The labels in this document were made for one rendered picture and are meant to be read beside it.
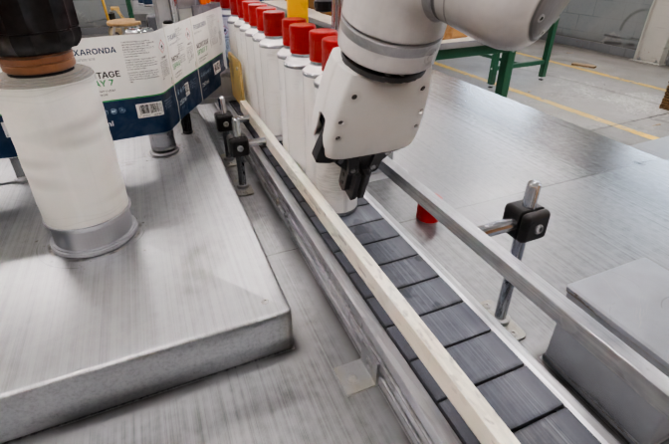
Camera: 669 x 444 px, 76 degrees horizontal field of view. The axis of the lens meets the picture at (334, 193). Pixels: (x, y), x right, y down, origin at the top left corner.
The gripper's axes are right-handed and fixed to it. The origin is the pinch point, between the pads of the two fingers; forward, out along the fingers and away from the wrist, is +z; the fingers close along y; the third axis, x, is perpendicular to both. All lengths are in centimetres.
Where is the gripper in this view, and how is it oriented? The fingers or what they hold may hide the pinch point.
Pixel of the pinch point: (354, 177)
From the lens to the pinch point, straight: 48.1
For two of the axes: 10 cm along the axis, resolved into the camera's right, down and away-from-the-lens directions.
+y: -9.2, 1.9, -3.4
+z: -1.3, 6.6, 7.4
